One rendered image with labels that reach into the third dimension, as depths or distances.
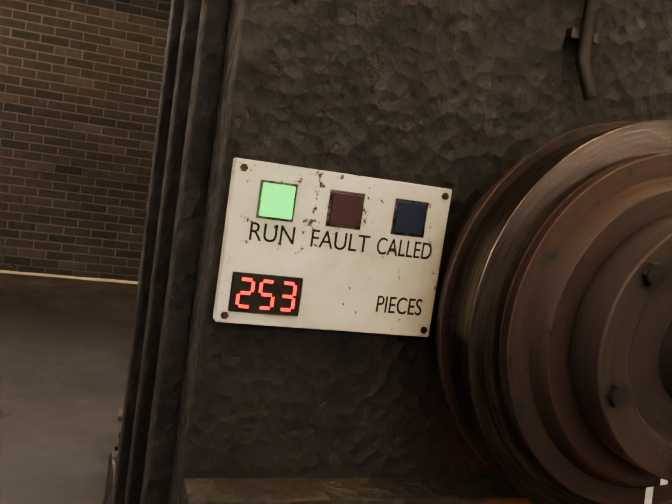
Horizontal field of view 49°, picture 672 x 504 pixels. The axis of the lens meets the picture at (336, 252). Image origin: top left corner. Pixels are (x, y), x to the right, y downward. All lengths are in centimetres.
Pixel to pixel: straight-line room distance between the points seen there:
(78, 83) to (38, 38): 46
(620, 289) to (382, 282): 27
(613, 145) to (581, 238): 11
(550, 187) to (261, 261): 32
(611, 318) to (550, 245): 9
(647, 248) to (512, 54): 31
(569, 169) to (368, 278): 25
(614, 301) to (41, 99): 625
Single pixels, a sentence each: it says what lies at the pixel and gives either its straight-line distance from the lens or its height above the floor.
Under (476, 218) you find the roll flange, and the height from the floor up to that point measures 121.
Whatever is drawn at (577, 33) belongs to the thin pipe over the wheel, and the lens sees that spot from 99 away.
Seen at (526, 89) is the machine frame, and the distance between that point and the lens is 96.
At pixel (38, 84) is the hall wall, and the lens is 678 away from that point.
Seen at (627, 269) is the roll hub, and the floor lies 119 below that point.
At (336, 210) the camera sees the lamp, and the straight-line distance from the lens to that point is 83.
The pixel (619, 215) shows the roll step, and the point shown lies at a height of 124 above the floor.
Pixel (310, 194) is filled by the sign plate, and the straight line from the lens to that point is 82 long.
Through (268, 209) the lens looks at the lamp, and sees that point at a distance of 80.
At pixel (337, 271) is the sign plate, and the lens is 84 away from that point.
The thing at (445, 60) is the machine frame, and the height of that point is 139.
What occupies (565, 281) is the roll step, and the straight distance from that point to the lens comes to 77.
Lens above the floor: 124
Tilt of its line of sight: 6 degrees down
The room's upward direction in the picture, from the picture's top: 8 degrees clockwise
